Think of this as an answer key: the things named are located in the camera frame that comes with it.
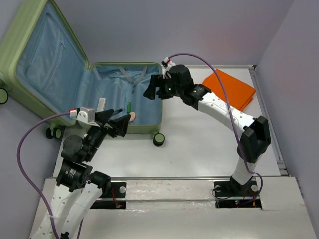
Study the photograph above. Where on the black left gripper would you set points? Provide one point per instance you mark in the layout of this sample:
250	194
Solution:
120	124

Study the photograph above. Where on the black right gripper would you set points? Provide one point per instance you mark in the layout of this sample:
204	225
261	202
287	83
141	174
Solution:
157	80

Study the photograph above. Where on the small green bottle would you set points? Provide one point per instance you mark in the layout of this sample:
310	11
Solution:
128	107

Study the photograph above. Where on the round pink compact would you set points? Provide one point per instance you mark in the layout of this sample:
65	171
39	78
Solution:
132	116

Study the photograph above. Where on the orange cloth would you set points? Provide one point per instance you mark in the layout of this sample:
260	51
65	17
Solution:
239	93

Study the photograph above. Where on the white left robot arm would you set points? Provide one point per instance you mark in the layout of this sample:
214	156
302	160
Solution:
77	185

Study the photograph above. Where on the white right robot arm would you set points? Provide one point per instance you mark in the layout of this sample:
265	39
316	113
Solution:
253	134

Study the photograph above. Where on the green hard-shell suitcase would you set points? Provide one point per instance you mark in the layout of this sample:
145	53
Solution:
44	67

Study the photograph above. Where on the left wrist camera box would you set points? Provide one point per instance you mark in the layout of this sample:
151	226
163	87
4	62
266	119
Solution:
86	115

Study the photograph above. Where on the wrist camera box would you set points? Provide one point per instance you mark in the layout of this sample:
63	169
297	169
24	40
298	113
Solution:
167	64
86	115

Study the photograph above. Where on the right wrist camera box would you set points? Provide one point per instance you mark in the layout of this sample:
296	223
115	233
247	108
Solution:
167	64

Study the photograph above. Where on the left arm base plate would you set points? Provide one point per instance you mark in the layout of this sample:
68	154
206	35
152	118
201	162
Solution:
114	199

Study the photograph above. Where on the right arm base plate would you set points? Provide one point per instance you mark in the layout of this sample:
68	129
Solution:
227	197

